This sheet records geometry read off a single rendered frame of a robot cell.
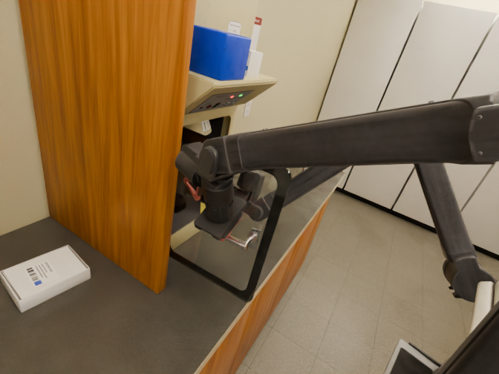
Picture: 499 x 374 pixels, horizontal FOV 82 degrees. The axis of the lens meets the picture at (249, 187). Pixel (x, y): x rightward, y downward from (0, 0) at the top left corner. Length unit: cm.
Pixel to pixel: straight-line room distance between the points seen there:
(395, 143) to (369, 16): 340
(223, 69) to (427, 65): 310
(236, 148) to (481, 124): 28
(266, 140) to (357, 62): 330
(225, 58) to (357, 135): 39
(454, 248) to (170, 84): 70
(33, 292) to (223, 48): 70
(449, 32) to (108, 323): 351
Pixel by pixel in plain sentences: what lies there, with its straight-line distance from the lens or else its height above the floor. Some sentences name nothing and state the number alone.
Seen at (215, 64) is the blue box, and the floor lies 154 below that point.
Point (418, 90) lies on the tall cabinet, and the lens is 361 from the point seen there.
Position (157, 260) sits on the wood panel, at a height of 106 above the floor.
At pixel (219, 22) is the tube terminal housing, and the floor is 161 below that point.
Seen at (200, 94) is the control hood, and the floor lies 148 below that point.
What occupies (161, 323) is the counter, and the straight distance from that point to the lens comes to 83.
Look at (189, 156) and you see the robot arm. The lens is 55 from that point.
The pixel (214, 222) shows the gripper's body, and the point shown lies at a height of 128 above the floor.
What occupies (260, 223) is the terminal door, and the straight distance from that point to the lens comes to 66.
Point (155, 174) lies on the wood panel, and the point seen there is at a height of 130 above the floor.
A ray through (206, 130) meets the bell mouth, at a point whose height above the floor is 133.
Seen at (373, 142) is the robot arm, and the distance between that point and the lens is 32.
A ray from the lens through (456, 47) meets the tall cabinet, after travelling 362.
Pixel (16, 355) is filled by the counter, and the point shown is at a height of 94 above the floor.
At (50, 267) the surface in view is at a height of 98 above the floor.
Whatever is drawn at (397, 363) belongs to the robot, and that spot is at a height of 104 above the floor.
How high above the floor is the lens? 162
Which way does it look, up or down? 28 degrees down
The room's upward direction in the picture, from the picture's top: 14 degrees clockwise
